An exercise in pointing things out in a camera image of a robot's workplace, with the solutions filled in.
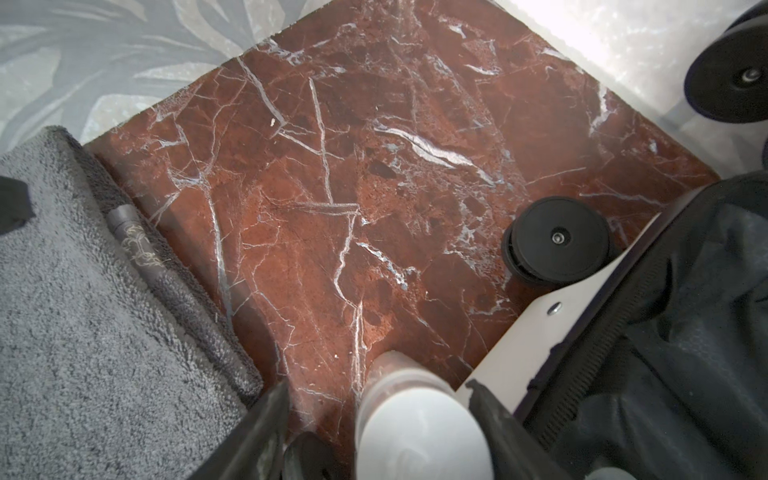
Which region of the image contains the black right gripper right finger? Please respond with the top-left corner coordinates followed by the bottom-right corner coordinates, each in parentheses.
top-left (467, 380), bottom-right (570, 479)

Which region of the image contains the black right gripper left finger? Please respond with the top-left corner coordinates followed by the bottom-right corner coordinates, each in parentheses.
top-left (189, 380), bottom-right (291, 479)

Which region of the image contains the clear white-capped bottle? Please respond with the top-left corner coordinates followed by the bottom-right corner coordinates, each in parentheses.
top-left (354, 351), bottom-right (494, 480)

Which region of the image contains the white hard-shell suitcase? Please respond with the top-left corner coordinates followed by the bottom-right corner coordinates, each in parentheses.
top-left (452, 0), bottom-right (768, 480)

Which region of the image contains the grey folded towel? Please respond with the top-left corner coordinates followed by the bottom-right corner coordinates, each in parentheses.
top-left (1, 127), bottom-right (262, 479)

